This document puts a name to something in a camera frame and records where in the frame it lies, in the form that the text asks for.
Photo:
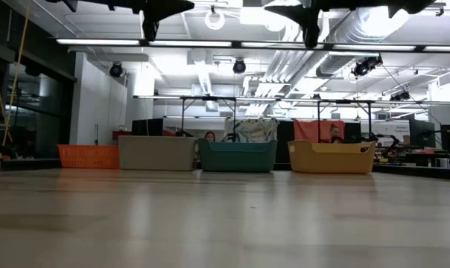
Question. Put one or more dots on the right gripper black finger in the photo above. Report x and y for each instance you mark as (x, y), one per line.
(299, 5)
(311, 31)

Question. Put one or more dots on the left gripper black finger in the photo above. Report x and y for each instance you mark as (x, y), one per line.
(150, 26)
(169, 3)

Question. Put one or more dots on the black background robot arm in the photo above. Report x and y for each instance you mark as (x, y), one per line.
(390, 139)
(231, 138)

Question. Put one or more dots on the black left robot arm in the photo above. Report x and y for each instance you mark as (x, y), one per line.
(70, 3)

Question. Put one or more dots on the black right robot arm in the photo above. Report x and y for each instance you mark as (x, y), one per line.
(404, 4)

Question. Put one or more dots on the black beam with light strips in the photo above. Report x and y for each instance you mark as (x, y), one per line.
(191, 43)

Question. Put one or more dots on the black ceiling spotlight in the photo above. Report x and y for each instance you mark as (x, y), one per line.
(361, 69)
(239, 67)
(400, 97)
(116, 70)

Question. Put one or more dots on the orange cloth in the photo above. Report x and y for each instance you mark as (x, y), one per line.
(307, 130)

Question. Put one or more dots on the black ceiling track fixture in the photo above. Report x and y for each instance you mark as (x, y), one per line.
(439, 12)

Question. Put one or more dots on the person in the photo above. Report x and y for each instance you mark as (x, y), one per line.
(210, 136)
(335, 132)

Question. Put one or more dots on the red box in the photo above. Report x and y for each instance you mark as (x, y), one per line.
(120, 136)

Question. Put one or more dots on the white patterned cloth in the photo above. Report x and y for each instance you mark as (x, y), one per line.
(251, 130)

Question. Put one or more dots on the white sign board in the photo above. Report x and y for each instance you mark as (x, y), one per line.
(390, 128)

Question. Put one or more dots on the grey plastic bin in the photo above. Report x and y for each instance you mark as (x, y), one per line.
(156, 153)

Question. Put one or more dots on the yellow plastic bin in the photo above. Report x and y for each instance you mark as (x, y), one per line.
(331, 160)

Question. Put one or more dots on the orange mesh basket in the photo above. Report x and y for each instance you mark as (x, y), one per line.
(87, 156)

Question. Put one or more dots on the green plastic bin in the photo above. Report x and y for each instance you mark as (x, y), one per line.
(236, 158)

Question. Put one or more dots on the black background rig frame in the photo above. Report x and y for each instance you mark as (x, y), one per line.
(344, 101)
(210, 98)

